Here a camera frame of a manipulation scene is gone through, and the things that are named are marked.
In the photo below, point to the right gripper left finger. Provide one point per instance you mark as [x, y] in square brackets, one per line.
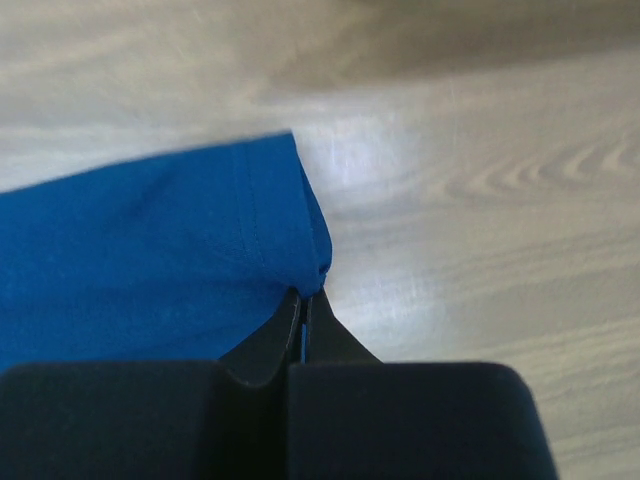
[261, 357]

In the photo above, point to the blue t-shirt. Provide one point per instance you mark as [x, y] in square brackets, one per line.
[177, 256]

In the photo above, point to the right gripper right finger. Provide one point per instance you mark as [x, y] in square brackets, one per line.
[327, 340]

